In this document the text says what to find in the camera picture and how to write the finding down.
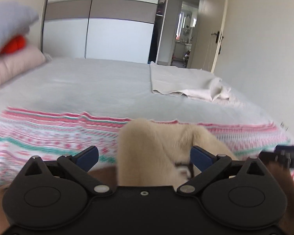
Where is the white wardrobe with grey band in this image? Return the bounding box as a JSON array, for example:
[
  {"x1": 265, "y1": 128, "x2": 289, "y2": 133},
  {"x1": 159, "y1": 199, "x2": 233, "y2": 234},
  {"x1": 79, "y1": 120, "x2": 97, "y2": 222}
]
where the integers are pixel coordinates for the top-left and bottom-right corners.
[{"x1": 40, "y1": 0, "x2": 162, "y2": 64}]

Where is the cream room door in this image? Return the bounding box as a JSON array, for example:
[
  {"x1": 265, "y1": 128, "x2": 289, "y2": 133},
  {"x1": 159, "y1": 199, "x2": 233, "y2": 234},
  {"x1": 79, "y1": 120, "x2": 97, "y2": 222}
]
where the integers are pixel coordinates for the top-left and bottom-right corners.
[{"x1": 191, "y1": 0, "x2": 229, "y2": 73}]

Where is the orange red soft item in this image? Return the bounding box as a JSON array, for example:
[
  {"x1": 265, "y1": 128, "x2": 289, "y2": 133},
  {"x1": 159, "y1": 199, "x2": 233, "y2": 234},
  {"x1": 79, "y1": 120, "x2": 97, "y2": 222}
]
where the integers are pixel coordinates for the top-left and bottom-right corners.
[{"x1": 0, "y1": 35, "x2": 26, "y2": 54}]

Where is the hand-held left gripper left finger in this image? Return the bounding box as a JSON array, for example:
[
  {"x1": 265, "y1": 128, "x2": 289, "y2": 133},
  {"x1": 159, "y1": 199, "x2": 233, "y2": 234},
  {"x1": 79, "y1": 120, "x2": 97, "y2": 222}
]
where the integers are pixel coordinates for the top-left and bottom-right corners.
[{"x1": 24, "y1": 146, "x2": 113, "y2": 196}]

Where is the grey cloth with red item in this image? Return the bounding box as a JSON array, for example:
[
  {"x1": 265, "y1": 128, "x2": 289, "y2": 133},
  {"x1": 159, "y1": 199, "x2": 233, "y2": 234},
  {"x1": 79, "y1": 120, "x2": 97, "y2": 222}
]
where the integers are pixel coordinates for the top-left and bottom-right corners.
[{"x1": 0, "y1": 1, "x2": 40, "y2": 63}]

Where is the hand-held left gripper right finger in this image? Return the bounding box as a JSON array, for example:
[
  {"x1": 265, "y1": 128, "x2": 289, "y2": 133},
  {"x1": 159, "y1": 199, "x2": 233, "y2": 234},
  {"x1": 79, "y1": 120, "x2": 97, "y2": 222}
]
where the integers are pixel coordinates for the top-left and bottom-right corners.
[{"x1": 177, "y1": 146, "x2": 265, "y2": 196}]

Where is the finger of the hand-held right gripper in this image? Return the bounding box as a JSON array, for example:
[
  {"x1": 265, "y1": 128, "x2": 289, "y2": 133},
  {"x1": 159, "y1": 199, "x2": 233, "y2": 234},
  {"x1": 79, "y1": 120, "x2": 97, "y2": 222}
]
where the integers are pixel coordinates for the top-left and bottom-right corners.
[{"x1": 259, "y1": 151, "x2": 288, "y2": 164}]

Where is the red green patterned knit blanket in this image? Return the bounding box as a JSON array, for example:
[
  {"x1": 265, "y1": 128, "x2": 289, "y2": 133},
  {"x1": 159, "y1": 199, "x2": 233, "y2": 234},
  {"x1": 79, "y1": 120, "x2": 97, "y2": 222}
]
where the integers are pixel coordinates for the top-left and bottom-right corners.
[{"x1": 0, "y1": 106, "x2": 294, "y2": 189}]

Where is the pink pillow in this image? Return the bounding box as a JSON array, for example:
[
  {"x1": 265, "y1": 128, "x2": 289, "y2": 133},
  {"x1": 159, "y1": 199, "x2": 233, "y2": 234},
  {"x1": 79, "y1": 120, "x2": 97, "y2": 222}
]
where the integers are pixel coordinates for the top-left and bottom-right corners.
[{"x1": 0, "y1": 46, "x2": 47, "y2": 90}]

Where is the beige folded cloth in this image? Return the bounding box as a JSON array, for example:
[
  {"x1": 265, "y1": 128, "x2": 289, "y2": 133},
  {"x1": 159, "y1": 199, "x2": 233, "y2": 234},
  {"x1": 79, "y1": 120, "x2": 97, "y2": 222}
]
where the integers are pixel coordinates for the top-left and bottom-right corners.
[{"x1": 149, "y1": 62, "x2": 232, "y2": 102}]

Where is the black door handle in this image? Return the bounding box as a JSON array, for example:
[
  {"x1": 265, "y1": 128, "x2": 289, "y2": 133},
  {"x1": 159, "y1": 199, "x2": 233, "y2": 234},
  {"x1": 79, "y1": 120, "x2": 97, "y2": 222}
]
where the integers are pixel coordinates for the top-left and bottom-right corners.
[{"x1": 211, "y1": 31, "x2": 224, "y2": 44}]

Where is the brown coat with cream lining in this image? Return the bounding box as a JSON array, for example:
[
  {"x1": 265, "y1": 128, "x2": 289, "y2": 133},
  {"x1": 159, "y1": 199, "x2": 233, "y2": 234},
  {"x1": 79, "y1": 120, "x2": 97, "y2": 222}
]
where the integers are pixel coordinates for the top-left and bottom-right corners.
[{"x1": 88, "y1": 118, "x2": 294, "y2": 235}]

